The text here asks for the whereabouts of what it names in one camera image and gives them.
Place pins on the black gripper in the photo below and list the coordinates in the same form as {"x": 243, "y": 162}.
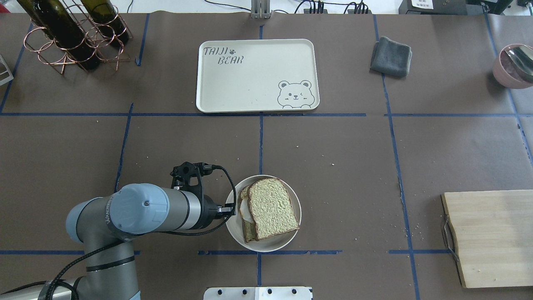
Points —
{"x": 209, "y": 208}

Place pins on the fried egg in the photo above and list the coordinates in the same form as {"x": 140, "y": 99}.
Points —
{"x": 245, "y": 212}

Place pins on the bread slice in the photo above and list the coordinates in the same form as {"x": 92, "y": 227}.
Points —
{"x": 271, "y": 208}
{"x": 249, "y": 230}

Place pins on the grey round plate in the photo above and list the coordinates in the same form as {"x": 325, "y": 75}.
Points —
{"x": 277, "y": 242}

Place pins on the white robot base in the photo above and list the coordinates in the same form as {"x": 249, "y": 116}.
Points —
{"x": 259, "y": 293}

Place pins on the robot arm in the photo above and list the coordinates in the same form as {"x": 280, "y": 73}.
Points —
{"x": 107, "y": 226}

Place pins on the cream bear serving tray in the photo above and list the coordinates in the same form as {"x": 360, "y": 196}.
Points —
{"x": 269, "y": 75}

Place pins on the folded grey cloth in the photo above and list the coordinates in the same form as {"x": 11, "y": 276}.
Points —
{"x": 391, "y": 58}

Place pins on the wooden cutting board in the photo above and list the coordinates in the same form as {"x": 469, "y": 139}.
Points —
{"x": 492, "y": 235}

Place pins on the dark green wine bottle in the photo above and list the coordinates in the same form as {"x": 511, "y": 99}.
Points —
{"x": 56, "y": 22}

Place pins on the black equipment box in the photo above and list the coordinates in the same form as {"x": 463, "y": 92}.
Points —
{"x": 453, "y": 7}

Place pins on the pink bowl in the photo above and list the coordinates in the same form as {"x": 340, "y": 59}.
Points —
{"x": 504, "y": 71}

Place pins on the metal spoon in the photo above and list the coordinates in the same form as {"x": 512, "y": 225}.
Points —
{"x": 522, "y": 61}

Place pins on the grey metal camera mount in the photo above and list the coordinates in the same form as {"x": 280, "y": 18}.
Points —
{"x": 261, "y": 9}

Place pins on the copper wire bottle rack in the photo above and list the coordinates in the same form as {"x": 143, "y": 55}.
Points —
{"x": 50, "y": 54}

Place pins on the metal cutting board handle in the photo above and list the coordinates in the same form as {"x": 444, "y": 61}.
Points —
{"x": 448, "y": 238}

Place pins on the white wire rack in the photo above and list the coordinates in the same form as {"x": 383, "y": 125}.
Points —
{"x": 6, "y": 75}

